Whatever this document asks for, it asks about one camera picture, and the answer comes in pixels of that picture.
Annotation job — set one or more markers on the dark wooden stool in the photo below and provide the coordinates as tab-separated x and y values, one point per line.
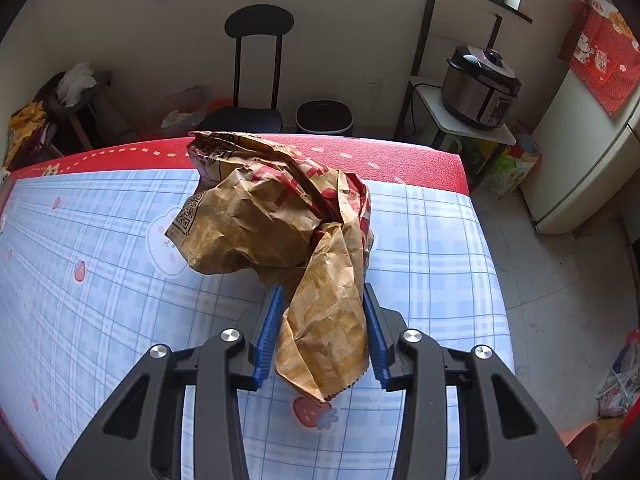
80	117

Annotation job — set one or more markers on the printed plastic bag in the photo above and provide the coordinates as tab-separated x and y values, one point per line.
620	380

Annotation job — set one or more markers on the black chair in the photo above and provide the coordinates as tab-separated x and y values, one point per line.
257	22

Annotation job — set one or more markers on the white fridge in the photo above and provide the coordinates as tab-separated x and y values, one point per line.
575	160

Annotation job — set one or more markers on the red printed cloth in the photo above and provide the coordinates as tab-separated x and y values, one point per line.
600	60

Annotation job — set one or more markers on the colourful cardboard box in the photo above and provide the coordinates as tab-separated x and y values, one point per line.
505	170

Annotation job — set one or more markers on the long black pole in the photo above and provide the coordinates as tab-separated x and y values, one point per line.
422	35

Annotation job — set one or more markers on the pile of yellow clothes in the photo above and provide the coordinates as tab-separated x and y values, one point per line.
27	120

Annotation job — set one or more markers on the electric pressure cooker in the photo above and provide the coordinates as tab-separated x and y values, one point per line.
475	90

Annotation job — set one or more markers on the white plastic bag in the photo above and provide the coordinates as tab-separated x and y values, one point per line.
75	82

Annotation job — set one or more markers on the short black pole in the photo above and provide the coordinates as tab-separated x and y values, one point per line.
495	32

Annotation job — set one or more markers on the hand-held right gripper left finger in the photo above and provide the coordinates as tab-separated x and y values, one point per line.
270	327

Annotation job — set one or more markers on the white wall socket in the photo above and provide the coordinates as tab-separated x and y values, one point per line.
371	85

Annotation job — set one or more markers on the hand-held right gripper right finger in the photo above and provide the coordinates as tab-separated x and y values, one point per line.
375	335

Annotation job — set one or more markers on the white side table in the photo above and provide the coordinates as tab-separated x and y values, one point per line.
450	120

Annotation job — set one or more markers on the blue plaid tablecloth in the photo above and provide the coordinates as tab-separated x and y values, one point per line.
100	310

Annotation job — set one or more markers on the clear plastic bag bin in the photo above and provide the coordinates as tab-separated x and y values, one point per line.
180	110

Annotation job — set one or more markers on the brown paper bag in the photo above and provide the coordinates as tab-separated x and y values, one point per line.
250	220

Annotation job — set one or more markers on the black trash bin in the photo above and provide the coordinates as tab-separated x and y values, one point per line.
325	117

